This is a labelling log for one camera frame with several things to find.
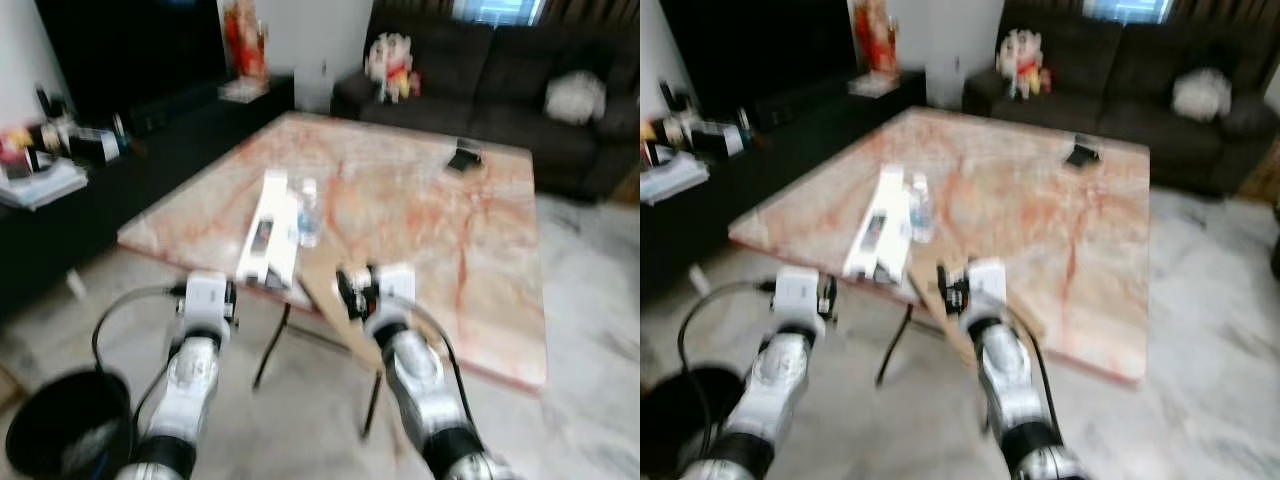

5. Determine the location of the large black television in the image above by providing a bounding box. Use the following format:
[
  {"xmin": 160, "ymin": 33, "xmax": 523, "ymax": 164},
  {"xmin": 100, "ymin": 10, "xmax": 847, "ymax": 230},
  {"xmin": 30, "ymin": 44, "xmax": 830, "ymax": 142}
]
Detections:
[
  {"xmin": 660, "ymin": 0, "xmax": 856, "ymax": 126},
  {"xmin": 35, "ymin": 0, "xmax": 229, "ymax": 131}
]

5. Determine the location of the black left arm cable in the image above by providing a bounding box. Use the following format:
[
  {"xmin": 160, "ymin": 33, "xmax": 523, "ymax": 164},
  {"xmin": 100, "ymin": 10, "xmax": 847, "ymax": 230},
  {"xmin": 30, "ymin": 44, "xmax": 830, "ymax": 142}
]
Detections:
[
  {"xmin": 92, "ymin": 285, "xmax": 191, "ymax": 379},
  {"xmin": 678, "ymin": 280, "xmax": 776, "ymax": 376}
]

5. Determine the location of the long white carton box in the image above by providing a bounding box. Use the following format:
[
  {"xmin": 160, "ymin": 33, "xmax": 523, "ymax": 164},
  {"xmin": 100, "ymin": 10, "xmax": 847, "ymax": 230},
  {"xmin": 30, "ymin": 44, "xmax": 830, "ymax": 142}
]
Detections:
[
  {"xmin": 237, "ymin": 170, "xmax": 303, "ymax": 293},
  {"xmin": 843, "ymin": 165, "xmax": 916, "ymax": 286}
]

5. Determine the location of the red gold statue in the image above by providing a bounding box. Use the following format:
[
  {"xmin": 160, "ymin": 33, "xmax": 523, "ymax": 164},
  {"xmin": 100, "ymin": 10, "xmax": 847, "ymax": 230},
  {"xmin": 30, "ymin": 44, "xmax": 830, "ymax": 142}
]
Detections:
[
  {"xmin": 853, "ymin": 0, "xmax": 899, "ymax": 76},
  {"xmin": 222, "ymin": 0, "xmax": 269, "ymax": 83}
]

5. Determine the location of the grey round plush cushion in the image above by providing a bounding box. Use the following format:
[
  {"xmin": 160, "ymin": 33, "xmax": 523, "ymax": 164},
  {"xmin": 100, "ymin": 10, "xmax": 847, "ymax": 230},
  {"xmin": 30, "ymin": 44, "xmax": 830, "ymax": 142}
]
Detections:
[
  {"xmin": 1172, "ymin": 67, "xmax": 1233, "ymax": 123},
  {"xmin": 545, "ymin": 70, "xmax": 607, "ymax": 126}
]

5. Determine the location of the clear plastic water bottle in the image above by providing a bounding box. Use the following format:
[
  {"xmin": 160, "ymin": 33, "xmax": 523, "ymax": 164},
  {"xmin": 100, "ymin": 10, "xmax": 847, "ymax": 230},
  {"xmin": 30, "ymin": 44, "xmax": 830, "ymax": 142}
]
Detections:
[
  {"xmin": 296, "ymin": 178, "xmax": 323, "ymax": 249},
  {"xmin": 908, "ymin": 173, "xmax": 936, "ymax": 244}
]

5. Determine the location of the black upright desk gadget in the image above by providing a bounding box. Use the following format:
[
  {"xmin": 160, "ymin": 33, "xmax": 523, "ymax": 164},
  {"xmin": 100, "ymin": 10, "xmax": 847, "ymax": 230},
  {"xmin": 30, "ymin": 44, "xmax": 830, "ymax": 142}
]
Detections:
[
  {"xmin": 655, "ymin": 80, "xmax": 701, "ymax": 151},
  {"xmin": 35, "ymin": 85, "xmax": 76, "ymax": 161}
]

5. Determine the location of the flat brown cardboard mailer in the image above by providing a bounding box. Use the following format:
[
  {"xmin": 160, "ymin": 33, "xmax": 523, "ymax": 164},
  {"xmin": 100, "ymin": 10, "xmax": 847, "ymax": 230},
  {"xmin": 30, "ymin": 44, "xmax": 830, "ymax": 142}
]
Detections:
[
  {"xmin": 912, "ymin": 250, "xmax": 1046, "ymax": 366},
  {"xmin": 300, "ymin": 245, "xmax": 401, "ymax": 353}
]

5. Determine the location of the long black TV cabinet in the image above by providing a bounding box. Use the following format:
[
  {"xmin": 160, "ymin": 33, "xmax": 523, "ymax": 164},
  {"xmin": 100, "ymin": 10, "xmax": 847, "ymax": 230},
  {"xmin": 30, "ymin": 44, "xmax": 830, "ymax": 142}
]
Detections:
[
  {"xmin": 0, "ymin": 75, "xmax": 296, "ymax": 321},
  {"xmin": 640, "ymin": 70, "xmax": 926, "ymax": 301}
]

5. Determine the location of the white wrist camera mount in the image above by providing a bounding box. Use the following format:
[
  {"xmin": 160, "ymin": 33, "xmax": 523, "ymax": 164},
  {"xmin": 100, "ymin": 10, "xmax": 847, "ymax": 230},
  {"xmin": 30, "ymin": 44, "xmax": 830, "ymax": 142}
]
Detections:
[
  {"xmin": 965, "ymin": 258, "xmax": 1008, "ymax": 316},
  {"xmin": 372, "ymin": 263, "xmax": 417, "ymax": 319},
  {"xmin": 183, "ymin": 270, "xmax": 236, "ymax": 333},
  {"xmin": 772, "ymin": 266, "xmax": 826, "ymax": 331}
]

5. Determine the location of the black round rubbish bin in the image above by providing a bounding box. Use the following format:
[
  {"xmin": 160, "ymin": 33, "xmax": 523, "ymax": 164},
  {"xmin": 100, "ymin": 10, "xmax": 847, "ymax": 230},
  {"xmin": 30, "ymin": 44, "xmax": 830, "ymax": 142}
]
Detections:
[
  {"xmin": 5, "ymin": 368, "xmax": 134, "ymax": 479},
  {"xmin": 640, "ymin": 365, "xmax": 746, "ymax": 476}
]

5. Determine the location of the cartoon boy plush doll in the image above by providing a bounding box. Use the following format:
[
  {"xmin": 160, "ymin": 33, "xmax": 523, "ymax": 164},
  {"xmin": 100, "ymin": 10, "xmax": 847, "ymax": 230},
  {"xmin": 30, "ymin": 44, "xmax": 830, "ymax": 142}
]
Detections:
[
  {"xmin": 365, "ymin": 32, "xmax": 421, "ymax": 103},
  {"xmin": 997, "ymin": 28, "xmax": 1053, "ymax": 99}
]

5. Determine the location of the brown cardboard box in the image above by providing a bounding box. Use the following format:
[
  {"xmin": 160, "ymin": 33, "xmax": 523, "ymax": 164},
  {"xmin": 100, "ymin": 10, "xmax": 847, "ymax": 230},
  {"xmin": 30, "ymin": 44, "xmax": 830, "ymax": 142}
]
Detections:
[{"xmin": 1240, "ymin": 140, "xmax": 1280, "ymax": 201}]

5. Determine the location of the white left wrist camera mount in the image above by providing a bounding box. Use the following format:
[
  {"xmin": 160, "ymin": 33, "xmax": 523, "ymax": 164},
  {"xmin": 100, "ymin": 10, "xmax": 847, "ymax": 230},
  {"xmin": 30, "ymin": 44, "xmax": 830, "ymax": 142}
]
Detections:
[
  {"xmin": 772, "ymin": 266, "xmax": 826, "ymax": 331},
  {"xmin": 183, "ymin": 270, "xmax": 236, "ymax": 333}
]

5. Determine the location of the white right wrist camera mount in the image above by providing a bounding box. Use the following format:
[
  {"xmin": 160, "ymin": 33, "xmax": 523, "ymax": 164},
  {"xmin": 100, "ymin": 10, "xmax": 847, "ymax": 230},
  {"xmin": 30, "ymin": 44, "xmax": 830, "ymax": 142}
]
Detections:
[
  {"xmin": 372, "ymin": 263, "xmax": 417, "ymax": 319},
  {"xmin": 965, "ymin": 258, "xmax": 1008, "ymax": 316}
]

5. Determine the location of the marble top folding table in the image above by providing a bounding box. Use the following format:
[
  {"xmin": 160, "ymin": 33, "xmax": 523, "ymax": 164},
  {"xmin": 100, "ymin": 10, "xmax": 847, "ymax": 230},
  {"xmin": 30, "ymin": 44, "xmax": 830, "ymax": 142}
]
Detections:
[
  {"xmin": 117, "ymin": 110, "xmax": 549, "ymax": 441},
  {"xmin": 728, "ymin": 105, "xmax": 1151, "ymax": 386}
]

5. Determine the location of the stack of white papers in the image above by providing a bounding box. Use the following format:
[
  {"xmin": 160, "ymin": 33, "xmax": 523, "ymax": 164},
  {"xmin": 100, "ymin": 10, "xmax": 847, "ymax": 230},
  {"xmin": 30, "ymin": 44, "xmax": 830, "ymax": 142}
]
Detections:
[
  {"xmin": 640, "ymin": 155, "xmax": 711, "ymax": 206},
  {"xmin": 0, "ymin": 160, "xmax": 89, "ymax": 211}
]

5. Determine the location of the dark brown fabric sofa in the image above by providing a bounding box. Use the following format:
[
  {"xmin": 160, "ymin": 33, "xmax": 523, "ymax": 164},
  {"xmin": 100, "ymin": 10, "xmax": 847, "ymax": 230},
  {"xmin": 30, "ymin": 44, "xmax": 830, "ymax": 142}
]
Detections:
[
  {"xmin": 962, "ymin": 0, "xmax": 1280, "ymax": 196},
  {"xmin": 332, "ymin": 0, "xmax": 641, "ymax": 201}
]

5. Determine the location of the bright window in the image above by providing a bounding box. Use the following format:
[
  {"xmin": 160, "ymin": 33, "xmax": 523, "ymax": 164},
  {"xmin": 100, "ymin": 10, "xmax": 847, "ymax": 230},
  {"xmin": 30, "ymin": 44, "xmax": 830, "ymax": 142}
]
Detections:
[
  {"xmin": 1083, "ymin": 0, "xmax": 1173, "ymax": 23},
  {"xmin": 452, "ymin": 0, "xmax": 546, "ymax": 26}
]

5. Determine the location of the small black box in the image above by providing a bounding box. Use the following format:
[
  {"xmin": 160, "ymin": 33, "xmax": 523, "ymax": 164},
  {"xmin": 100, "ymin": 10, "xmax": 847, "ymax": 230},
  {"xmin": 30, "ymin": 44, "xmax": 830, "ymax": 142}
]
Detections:
[
  {"xmin": 65, "ymin": 128, "xmax": 121, "ymax": 166},
  {"xmin": 690, "ymin": 122, "xmax": 746, "ymax": 159}
]

